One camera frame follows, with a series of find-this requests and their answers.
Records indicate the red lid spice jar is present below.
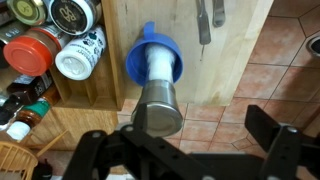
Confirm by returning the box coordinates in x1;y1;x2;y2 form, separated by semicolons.
3;26;73;78

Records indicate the round metal foot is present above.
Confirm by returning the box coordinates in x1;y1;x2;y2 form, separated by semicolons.
305;33;320;59

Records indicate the steel top salt cellar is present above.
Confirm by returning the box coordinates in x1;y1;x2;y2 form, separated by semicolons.
130;42;184;138

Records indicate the white spice shaker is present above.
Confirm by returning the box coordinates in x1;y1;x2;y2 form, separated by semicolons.
54;25;108;81

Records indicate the dark sauce bottle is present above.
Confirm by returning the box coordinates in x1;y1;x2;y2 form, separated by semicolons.
0;71;54;111

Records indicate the gold lid jar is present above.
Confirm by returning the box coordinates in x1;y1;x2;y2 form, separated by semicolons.
6;0;48;27

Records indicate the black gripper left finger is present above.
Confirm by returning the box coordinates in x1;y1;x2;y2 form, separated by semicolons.
61;102;218;180

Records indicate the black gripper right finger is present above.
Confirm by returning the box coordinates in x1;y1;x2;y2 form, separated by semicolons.
244;104;320;180

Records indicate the blue plastic cup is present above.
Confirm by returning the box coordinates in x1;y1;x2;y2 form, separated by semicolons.
125;21;184;87

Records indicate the jar with printed dark lid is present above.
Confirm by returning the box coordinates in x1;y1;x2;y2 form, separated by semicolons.
48;0;103;36

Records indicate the hot sauce bottle green label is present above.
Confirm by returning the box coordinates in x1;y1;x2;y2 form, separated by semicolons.
4;94;61;143

